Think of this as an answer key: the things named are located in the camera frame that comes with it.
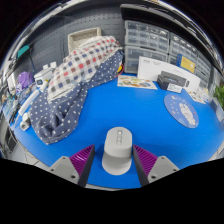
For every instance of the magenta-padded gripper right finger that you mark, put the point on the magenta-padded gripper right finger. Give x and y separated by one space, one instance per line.
160 168

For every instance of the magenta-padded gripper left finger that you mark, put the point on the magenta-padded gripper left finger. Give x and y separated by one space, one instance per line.
66 168

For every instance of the grey computer mouse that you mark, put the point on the grey computer mouse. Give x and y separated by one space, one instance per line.
117 153

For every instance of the round blue cartoon mouse pad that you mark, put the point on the round blue cartoon mouse pad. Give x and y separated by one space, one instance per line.
181 111

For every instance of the navy polka dot cloth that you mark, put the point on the navy polka dot cloth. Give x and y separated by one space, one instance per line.
60 113

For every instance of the small black box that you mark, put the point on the small black box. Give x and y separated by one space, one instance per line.
171 79

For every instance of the small white appliance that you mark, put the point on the small white appliance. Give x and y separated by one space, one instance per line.
43 78

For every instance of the green potted plant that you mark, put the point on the green potted plant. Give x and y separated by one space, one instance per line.
219 95

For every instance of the purple bag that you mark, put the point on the purple bag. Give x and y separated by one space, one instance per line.
24 80

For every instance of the long white keyboard box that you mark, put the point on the long white keyboard box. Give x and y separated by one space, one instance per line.
148 68

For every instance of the yellow tool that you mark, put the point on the yellow tool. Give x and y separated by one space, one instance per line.
120 69

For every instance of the yellow and blue box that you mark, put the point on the yellow and blue box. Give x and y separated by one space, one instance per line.
186 64

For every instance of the white woven basket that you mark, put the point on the white woven basket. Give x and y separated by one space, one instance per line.
80 36

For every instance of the teal wall holder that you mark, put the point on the teal wall holder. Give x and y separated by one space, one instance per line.
23 51

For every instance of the dark wall shelf unit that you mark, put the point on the dark wall shelf unit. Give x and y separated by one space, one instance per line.
150 15

